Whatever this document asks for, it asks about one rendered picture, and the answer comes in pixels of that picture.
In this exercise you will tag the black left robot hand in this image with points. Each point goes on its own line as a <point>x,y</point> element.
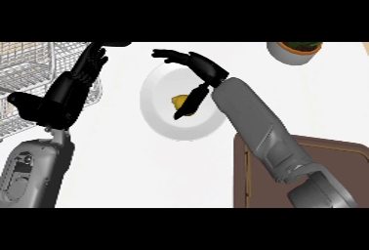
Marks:
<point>59,97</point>

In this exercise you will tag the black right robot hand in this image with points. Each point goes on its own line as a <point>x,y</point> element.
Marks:
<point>204,66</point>

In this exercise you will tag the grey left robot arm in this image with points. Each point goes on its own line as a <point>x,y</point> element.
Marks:
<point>32,172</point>

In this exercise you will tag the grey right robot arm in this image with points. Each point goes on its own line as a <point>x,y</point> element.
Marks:
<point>266,136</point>

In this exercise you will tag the yellow lemon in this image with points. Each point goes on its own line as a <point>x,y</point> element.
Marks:
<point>179,101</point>

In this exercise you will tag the white round plate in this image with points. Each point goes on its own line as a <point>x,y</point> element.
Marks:
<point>165,110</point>

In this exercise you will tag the brown tray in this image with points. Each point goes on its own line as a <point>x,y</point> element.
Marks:
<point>331,175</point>

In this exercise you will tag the grey potted plant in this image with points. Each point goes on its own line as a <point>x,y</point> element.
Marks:
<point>295,52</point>

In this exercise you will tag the pale wooden board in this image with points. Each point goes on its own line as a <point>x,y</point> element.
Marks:
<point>366,50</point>

